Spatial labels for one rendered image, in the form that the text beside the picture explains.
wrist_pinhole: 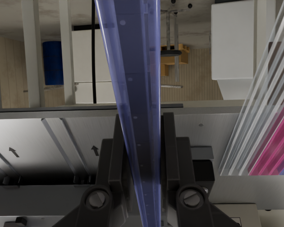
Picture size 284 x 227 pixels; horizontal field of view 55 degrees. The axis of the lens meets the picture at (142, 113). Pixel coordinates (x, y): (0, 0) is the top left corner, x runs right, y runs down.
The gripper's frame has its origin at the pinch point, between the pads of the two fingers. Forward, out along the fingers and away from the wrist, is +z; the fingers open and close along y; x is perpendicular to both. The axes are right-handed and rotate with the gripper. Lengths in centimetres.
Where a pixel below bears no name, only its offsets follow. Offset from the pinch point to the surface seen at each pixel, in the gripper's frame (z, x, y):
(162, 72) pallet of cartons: 584, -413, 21
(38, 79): 46, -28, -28
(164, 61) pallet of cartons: 568, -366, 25
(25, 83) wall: 433, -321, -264
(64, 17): 80, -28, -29
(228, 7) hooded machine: 292, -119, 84
